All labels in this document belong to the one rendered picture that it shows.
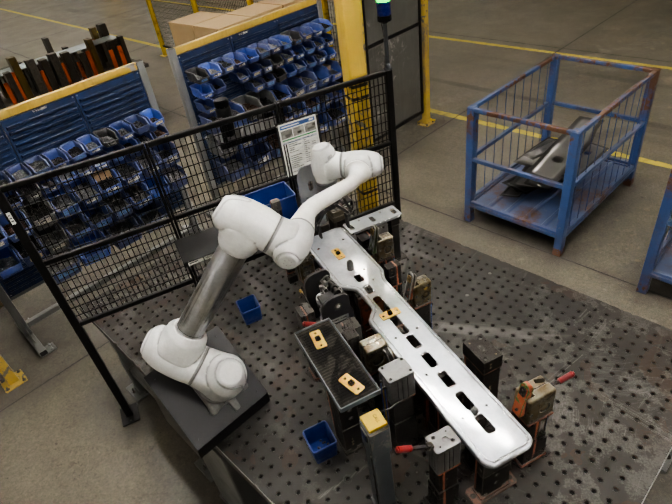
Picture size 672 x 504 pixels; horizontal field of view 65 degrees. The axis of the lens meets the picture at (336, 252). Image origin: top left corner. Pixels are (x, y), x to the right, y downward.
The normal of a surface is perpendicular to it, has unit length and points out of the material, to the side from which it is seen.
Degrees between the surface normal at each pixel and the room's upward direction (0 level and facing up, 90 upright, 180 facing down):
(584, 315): 0
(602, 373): 0
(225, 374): 47
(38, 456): 0
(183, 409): 42
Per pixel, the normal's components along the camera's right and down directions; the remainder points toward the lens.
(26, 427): -0.13, -0.79
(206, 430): 0.37, -0.35
